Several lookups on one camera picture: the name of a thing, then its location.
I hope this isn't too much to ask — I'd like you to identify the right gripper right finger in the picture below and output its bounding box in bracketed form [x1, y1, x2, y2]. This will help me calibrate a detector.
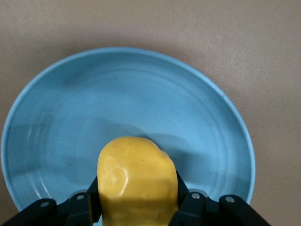
[168, 169, 270, 226]

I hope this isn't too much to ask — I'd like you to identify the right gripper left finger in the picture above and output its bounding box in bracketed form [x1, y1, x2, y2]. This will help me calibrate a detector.
[0, 175, 102, 226]

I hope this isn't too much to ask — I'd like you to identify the yellow potato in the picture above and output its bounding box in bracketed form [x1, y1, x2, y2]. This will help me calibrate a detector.
[97, 136, 178, 226]

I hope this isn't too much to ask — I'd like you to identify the light blue plate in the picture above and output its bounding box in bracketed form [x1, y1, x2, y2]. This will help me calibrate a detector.
[1, 47, 256, 221]

